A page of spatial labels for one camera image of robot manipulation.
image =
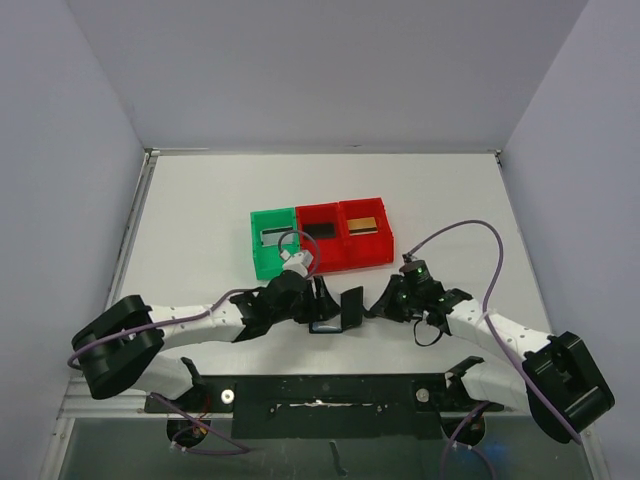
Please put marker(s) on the green plastic bin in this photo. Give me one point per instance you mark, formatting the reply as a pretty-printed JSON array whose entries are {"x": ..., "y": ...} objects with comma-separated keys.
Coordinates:
[{"x": 267, "y": 226}]

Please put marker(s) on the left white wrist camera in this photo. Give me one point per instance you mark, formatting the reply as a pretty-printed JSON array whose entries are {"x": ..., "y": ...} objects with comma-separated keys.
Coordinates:
[{"x": 299, "y": 262}]

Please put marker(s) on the gold credit card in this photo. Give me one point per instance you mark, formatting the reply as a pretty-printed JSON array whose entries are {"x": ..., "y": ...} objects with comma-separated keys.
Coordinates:
[{"x": 362, "y": 226}]

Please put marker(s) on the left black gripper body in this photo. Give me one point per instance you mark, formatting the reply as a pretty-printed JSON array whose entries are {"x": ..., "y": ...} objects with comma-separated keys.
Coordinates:
[{"x": 316, "y": 302}]

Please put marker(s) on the black credit card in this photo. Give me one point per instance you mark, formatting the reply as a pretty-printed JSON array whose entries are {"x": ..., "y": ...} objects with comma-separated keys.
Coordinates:
[{"x": 320, "y": 231}]

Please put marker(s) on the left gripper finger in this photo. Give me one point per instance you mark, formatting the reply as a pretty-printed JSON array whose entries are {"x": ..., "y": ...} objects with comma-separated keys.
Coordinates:
[
  {"x": 309, "y": 316},
  {"x": 324, "y": 300}
]

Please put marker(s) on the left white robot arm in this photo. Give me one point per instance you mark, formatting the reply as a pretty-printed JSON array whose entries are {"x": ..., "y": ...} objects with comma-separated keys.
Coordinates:
[{"x": 125, "y": 347}]

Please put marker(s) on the silver credit card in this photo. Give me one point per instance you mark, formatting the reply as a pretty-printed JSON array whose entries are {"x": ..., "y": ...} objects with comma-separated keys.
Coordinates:
[{"x": 271, "y": 236}]

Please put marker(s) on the red plastic bin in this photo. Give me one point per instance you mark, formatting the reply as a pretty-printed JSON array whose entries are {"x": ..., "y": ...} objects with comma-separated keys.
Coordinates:
[
  {"x": 333, "y": 252},
  {"x": 370, "y": 250}
]

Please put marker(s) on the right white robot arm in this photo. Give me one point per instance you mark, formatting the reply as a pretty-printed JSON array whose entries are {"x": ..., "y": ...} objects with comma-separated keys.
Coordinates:
[{"x": 552, "y": 378}]

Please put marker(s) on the right red plastic bin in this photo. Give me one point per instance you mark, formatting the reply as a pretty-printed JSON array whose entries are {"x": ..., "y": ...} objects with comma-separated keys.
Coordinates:
[{"x": 370, "y": 250}]

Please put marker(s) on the aluminium frame rail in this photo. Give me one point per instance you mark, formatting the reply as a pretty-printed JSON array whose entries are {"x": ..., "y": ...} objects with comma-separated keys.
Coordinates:
[{"x": 77, "y": 403}]

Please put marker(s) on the middle red plastic bin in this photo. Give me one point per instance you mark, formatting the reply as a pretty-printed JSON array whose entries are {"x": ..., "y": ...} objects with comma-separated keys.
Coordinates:
[{"x": 333, "y": 252}]

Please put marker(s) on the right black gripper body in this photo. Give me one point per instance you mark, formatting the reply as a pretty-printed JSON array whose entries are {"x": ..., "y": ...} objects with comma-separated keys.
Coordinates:
[{"x": 393, "y": 298}]

